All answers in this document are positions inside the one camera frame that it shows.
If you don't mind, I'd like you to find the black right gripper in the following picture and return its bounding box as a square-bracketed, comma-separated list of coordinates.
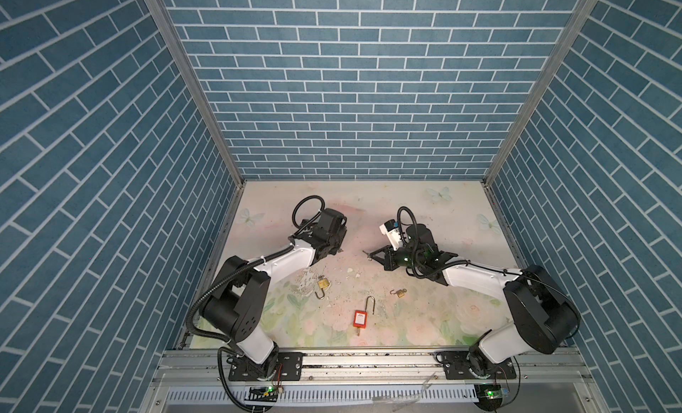
[369, 243, 424, 270]

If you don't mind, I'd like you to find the red safety padlock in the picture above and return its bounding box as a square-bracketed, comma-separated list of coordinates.
[353, 296, 376, 336]

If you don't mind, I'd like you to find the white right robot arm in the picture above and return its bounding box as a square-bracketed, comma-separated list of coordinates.
[368, 219, 582, 370]

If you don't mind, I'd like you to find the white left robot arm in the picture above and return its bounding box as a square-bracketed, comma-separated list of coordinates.
[186, 209, 347, 375]

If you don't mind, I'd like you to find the brass padlock with key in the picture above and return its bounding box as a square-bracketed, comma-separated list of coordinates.
[314, 275, 330, 300]

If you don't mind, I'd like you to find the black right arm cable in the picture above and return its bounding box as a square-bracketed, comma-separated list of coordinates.
[396, 206, 583, 340]

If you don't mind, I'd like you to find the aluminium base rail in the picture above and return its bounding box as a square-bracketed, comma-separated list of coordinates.
[141, 347, 607, 412]

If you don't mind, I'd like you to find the aluminium left corner post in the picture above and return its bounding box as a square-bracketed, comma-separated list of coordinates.
[143, 0, 244, 190]

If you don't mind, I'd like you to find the aluminium corner post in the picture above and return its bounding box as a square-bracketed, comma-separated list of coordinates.
[482, 0, 599, 190]
[143, 0, 244, 190]

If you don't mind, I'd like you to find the aluminium right corner post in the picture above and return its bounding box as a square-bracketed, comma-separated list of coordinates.
[482, 0, 599, 190]

